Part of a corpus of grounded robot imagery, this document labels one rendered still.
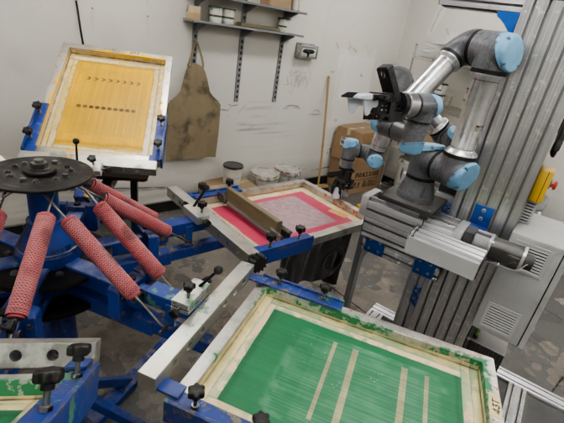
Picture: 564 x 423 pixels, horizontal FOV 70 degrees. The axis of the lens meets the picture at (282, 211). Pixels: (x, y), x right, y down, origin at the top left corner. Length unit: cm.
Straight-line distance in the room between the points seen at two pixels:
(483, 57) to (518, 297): 95
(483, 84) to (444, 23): 400
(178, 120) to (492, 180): 273
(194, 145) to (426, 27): 322
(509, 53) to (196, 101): 283
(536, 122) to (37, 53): 301
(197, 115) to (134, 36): 82
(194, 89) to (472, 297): 283
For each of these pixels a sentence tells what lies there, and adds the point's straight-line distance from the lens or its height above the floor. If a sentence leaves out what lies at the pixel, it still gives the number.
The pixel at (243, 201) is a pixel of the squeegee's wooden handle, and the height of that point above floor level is 105.
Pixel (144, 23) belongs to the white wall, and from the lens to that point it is 360.
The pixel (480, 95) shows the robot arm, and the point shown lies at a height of 170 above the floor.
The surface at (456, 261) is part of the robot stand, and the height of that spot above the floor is 115.
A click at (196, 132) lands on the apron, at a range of 389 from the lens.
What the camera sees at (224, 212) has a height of 96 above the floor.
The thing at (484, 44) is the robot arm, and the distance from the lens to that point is 154.
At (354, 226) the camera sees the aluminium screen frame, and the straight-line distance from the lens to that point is 199.
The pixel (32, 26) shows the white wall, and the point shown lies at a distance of 339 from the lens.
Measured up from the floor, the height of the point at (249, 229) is 95.
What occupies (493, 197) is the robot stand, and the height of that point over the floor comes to 132.
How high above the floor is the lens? 182
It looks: 25 degrees down
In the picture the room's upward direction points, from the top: 9 degrees clockwise
